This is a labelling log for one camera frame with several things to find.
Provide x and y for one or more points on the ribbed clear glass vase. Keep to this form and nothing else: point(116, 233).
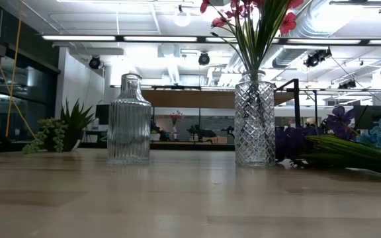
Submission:
point(129, 132)

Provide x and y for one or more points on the red artificial flower bunch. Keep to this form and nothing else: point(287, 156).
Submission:
point(255, 49)

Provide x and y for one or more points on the pink flowers in vase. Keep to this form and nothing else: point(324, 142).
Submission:
point(176, 117)

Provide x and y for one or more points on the dark computer monitor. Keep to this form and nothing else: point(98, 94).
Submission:
point(374, 117)
point(102, 114)

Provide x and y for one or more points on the potted green succulent plant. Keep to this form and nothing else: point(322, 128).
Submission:
point(74, 125)

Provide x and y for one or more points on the purple artificial flower bunch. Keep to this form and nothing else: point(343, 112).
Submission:
point(341, 122)

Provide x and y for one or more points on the black ceiling spotlight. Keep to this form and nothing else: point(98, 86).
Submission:
point(314, 59)
point(203, 59)
point(95, 63)

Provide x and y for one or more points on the wooden shelf with black legs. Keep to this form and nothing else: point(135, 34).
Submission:
point(190, 99)

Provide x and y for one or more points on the round white ceiling lamp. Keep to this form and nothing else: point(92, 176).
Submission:
point(182, 18)

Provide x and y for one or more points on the diamond-pattern clear glass vase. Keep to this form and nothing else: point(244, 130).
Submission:
point(255, 132)

